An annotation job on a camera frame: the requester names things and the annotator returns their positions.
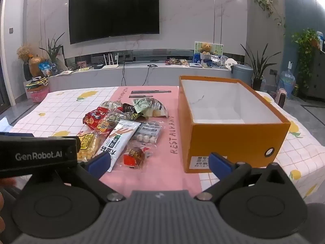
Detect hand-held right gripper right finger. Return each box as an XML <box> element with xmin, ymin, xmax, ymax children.
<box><xmin>195</xmin><ymin>152</ymin><xmax>288</xmax><ymax>201</ymax></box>

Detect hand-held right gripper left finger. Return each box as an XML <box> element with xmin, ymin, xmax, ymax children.
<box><xmin>28</xmin><ymin>152</ymin><xmax>126</xmax><ymax>202</ymax></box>

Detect orange cardboard box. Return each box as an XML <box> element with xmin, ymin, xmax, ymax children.
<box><xmin>178</xmin><ymin>75</ymin><xmax>291</xmax><ymax>174</ymax></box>

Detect yellow puff snack packet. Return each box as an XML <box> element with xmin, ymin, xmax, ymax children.
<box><xmin>76</xmin><ymin>131</ymin><xmax>98</xmax><ymax>162</ymax></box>

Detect white stick biscuit packet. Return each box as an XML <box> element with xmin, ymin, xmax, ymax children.
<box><xmin>95</xmin><ymin>119</ymin><xmax>141</xmax><ymax>172</ymax></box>

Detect small red brown candy packet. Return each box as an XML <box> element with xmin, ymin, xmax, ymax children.
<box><xmin>122</xmin><ymin>146</ymin><xmax>153</xmax><ymax>170</ymax></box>

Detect red snack packet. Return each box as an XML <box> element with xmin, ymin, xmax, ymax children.
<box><xmin>84</xmin><ymin>107</ymin><xmax>120</xmax><ymax>134</ymax></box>

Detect clear packet of brown snacks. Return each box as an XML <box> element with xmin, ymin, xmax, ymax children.
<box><xmin>102</xmin><ymin>112</ymin><xmax>127</xmax><ymax>130</ymax></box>

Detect clear packet of white balls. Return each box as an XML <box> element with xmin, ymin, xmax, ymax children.
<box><xmin>132</xmin><ymin>122</ymin><xmax>161</xmax><ymax>148</ymax></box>

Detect dark brown snack packet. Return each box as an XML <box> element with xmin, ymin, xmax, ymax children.
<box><xmin>123</xmin><ymin>103</ymin><xmax>136</xmax><ymax>119</ymax></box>

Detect pale green chips bag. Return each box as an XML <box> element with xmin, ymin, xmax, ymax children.
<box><xmin>133</xmin><ymin>98</ymin><xmax>170</xmax><ymax>120</ymax></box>

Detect pile of snacks on console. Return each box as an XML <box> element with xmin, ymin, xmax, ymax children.
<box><xmin>165</xmin><ymin>58</ymin><xmax>190</xmax><ymax>65</ymax></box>

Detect lemon print checked tablecloth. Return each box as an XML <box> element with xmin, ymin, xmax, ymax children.
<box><xmin>0</xmin><ymin>84</ymin><xmax>325</xmax><ymax>209</ymax></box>

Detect pink bottle print mat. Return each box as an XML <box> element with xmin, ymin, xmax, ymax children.
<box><xmin>99</xmin><ymin>85</ymin><xmax>216</xmax><ymax>201</ymax></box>

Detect pink plastic basket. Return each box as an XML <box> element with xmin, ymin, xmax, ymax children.
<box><xmin>25</xmin><ymin>85</ymin><xmax>49</xmax><ymax>103</ymax></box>

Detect pile of packets on basket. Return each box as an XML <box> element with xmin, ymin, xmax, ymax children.
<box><xmin>24</xmin><ymin>77</ymin><xmax>49</xmax><ymax>90</ymax></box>

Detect blue snack bag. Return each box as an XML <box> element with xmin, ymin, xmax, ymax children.
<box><xmin>39</xmin><ymin>60</ymin><xmax>55</xmax><ymax>77</ymax></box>

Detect gold vase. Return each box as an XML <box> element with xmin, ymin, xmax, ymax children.
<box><xmin>28</xmin><ymin>55</ymin><xmax>46</xmax><ymax>78</ymax></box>

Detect yellow papers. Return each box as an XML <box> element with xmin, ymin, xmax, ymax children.
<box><xmin>60</xmin><ymin>67</ymin><xmax>89</xmax><ymax>75</ymax></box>

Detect long-leaf plant in black pot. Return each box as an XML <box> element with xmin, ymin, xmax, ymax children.
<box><xmin>240</xmin><ymin>43</ymin><xmax>275</xmax><ymax>90</ymax></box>

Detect small pink heater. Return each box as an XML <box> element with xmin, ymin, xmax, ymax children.
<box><xmin>277</xmin><ymin>88</ymin><xmax>287</xmax><ymax>107</ymax></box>

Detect grey trash bin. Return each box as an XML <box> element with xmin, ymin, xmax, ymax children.
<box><xmin>232</xmin><ymin>64</ymin><xmax>254</xmax><ymax>88</ymax></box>

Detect white router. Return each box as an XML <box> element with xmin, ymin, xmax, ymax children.
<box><xmin>101</xmin><ymin>53</ymin><xmax>120</xmax><ymax>70</ymax></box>

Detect long-leaf plant beside vase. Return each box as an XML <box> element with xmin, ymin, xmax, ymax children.
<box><xmin>39</xmin><ymin>33</ymin><xmax>65</xmax><ymax>69</ymax></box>

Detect dried flower bunch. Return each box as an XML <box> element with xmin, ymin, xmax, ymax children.
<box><xmin>16</xmin><ymin>43</ymin><xmax>33</xmax><ymax>63</ymax></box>

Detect grey television console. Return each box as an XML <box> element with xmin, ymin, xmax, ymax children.
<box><xmin>48</xmin><ymin>63</ymin><xmax>254</xmax><ymax>92</ymax></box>

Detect blue water jug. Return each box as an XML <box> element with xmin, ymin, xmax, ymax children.
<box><xmin>279</xmin><ymin>69</ymin><xmax>296</xmax><ymax>98</ymax></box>

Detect grey cabinet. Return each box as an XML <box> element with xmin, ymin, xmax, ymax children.
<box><xmin>311</xmin><ymin>48</ymin><xmax>325</xmax><ymax>99</ymax></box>

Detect bushy green plant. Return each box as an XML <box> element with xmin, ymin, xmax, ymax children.
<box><xmin>292</xmin><ymin>29</ymin><xmax>320</xmax><ymax>97</ymax></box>

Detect trailing vine plant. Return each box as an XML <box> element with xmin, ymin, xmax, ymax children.
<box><xmin>252</xmin><ymin>0</ymin><xmax>286</xmax><ymax>28</ymax></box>

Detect black cable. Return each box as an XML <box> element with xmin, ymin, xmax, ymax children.
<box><xmin>122</xmin><ymin>61</ymin><xmax>156</xmax><ymax>85</ymax></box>

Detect black wall television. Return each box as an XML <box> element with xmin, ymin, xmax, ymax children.
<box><xmin>68</xmin><ymin>0</ymin><xmax>160</xmax><ymax>45</ymax></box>

